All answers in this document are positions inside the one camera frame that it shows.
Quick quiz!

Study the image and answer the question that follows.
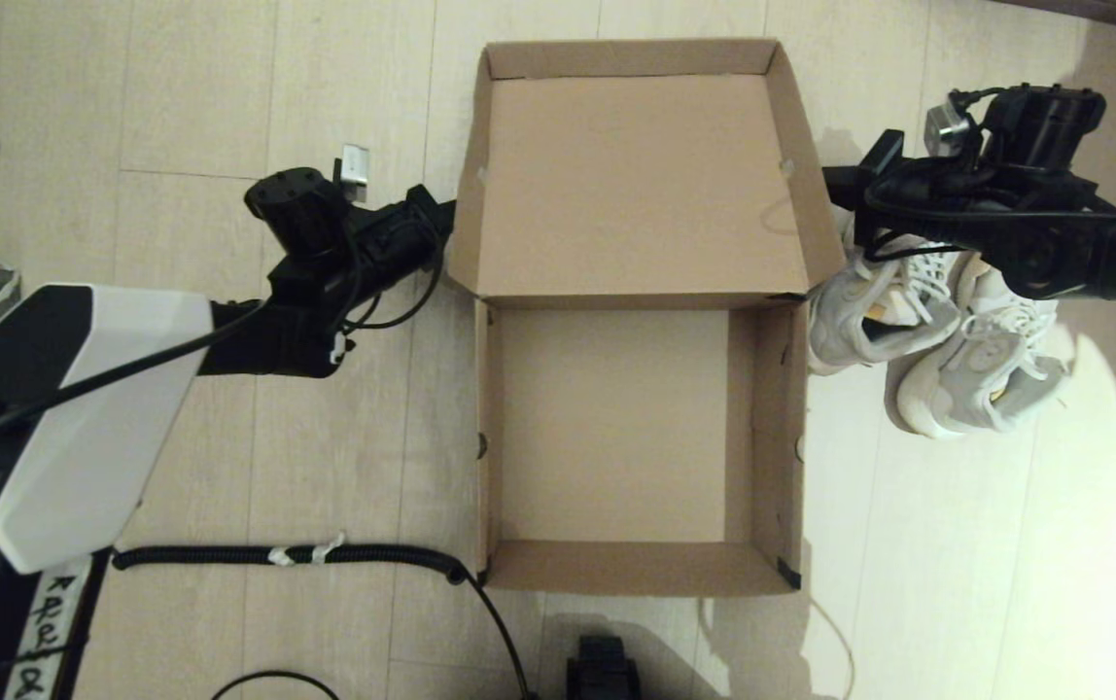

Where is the white laced sneaker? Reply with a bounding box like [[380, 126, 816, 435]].
[[886, 255, 1071, 440], [806, 238, 969, 376]]

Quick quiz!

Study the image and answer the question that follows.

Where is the brown cardboard shoe box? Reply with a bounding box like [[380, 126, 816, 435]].
[[446, 37, 846, 596]]

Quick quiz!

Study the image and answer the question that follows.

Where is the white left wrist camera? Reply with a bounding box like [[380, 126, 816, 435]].
[[337, 144, 370, 203]]

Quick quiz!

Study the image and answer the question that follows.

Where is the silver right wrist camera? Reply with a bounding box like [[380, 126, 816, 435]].
[[924, 97, 985, 157]]

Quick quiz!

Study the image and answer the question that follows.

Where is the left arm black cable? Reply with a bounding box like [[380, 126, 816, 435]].
[[0, 243, 447, 468]]

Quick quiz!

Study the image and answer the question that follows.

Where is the black coiled cable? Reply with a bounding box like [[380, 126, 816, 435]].
[[111, 533, 540, 700]]

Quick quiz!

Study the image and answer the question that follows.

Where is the thin black cable loop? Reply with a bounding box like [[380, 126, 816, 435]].
[[211, 670, 340, 700]]

